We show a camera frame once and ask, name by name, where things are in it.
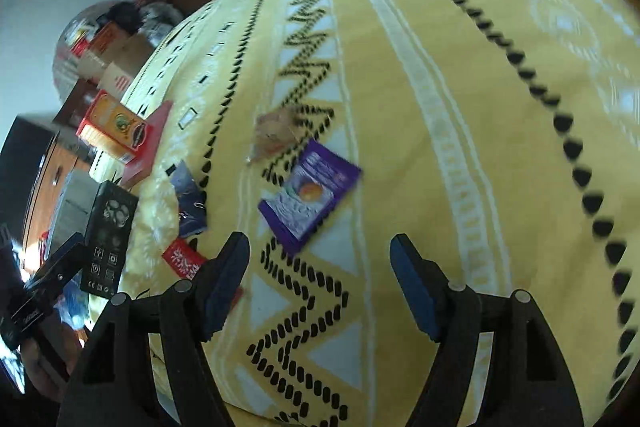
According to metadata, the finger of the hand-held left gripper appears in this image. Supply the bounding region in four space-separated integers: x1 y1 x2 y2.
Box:
25 232 86 294

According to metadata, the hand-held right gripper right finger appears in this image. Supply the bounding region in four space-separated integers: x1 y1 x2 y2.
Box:
390 233 585 427

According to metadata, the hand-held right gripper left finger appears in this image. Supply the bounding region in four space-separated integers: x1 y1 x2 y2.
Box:
56 231 251 427

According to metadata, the purple snack packet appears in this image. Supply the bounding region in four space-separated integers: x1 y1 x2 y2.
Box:
257 138 363 256

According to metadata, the red white-patterned snack packet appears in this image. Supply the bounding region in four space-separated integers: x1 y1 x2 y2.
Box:
161 238 209 281

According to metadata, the black printed box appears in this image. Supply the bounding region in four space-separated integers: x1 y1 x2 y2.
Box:
79 180 141 299

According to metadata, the white carton box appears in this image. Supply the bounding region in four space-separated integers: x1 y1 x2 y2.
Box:
49 168 102 254

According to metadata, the dark blue snack packet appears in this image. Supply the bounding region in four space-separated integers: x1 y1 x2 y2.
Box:
166 160 209 239

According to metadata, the black television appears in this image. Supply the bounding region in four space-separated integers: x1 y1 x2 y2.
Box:
0 116 57 250

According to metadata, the red flat box lid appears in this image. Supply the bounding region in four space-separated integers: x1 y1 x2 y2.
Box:
119 100 174 188

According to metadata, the orange box with green emblem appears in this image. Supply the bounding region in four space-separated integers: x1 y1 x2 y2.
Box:
75 88 154 166

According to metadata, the translucent brown snack packet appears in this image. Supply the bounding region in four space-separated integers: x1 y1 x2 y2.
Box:
246 106 302 166

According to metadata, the round table top with cover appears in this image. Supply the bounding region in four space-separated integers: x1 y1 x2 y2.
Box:
51 1 127 108

